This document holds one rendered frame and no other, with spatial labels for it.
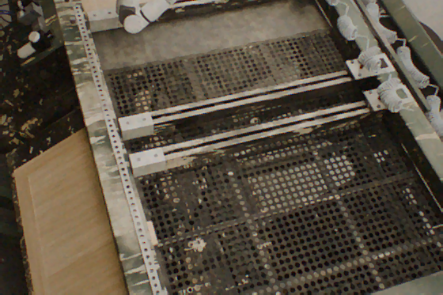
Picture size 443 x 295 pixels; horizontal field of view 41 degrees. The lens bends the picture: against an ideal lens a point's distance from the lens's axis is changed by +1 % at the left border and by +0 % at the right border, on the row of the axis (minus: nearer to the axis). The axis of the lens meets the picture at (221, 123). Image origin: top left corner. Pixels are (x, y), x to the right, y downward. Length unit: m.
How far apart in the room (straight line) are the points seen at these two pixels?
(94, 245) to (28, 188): 0.48
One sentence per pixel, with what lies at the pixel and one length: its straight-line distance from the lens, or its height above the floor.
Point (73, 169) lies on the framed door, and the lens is 2.64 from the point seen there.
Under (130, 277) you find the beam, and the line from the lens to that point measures 2.04.
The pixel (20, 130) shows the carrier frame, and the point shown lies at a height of 0.36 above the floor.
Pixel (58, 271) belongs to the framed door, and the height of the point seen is 0.38.
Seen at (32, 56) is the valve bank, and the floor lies 0.64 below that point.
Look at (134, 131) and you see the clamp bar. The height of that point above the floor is 0.95.
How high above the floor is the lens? 1.76
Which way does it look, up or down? 13 degrees down
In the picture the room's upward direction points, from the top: 60 degrees clockwise
